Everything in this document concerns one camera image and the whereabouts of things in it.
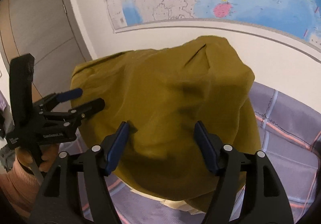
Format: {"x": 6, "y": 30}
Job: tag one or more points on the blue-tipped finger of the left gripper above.
{"x": 49, "y": 102}

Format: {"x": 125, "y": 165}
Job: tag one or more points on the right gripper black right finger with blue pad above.
{"x": 265, "y": 200}

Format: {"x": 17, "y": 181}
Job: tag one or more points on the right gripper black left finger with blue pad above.
{"x": 58, "y": 200}

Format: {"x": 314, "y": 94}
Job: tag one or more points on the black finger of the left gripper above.
{"x": 74, "y": 116}

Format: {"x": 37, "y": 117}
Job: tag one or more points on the mustard yellow jacket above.
{"x": 162, "y": 94}

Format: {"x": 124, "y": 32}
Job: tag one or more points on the pink sleeved forearm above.
{"x": 20, "y": 189}

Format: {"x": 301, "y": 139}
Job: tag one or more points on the person's left hand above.
{"x": 47, "y": 154}

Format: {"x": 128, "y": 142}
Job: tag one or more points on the purple plaid bed sheet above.
{"x": 290, "y": 137}

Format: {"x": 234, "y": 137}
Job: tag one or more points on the cream white cloth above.
{"x": 177, "y": 205}

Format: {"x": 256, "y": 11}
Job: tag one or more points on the grey wooden door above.
{"x": 48, "y": 30}

